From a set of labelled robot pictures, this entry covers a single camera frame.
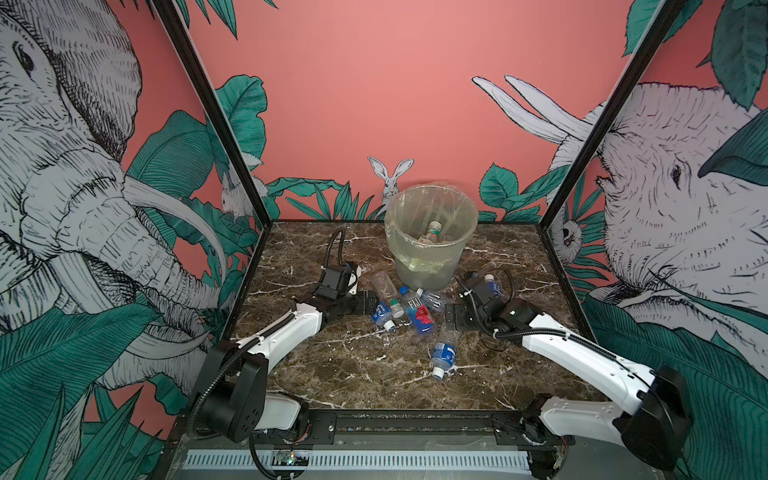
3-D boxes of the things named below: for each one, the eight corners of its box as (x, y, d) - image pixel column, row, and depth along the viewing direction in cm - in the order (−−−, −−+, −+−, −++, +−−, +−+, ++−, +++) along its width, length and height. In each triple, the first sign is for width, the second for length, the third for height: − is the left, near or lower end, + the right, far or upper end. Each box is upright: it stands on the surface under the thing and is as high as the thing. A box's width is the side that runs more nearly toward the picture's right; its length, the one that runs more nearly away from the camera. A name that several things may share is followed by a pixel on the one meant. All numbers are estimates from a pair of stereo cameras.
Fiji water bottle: (417, 339, 90) (418, 332, 86) (398, 296, 100) (399, 287, 96) (431, 333, 91) (433, 326, 87) (412, 291, 101) (412, 283, 97)
